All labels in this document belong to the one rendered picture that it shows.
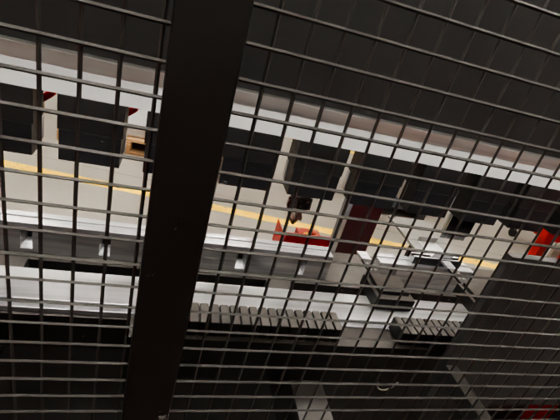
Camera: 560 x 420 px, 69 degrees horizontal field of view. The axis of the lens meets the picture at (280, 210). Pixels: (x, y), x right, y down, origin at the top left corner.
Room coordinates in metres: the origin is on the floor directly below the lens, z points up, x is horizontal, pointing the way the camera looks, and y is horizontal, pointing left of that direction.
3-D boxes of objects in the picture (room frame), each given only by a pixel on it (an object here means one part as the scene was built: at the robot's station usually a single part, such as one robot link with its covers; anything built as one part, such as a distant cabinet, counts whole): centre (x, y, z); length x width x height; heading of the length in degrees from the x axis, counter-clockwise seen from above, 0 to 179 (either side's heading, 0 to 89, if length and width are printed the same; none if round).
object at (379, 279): (1.07, -0.34, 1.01); 0.26 x 0.12 x 0.05; 18
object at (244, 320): (0.70, 0.00, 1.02); 0.44 x 0.06 x 0.04; 108
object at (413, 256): (1.32, -0.59, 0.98); 0.20 x 0.03 x 0.03; 108
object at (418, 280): (1.31, -0.56, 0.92); 0.39 x 0.06 x 0.10; 108
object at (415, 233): (1.46, -0.56, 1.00); 0.26 x 0.18 x 0.01; 18
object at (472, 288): (1.17, -0.65, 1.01); 0.26 x 0.12 x 0.05; 18
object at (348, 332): (0.78, -0.25, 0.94); 1.02 x 0.06 x 0.12; 108
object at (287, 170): (1.15, -0.06, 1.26); 0.15 x 0.09 x 0.17; 108
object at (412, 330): (0.88, -0.54, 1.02); 0.37 x 0.06 x 0.04; 108
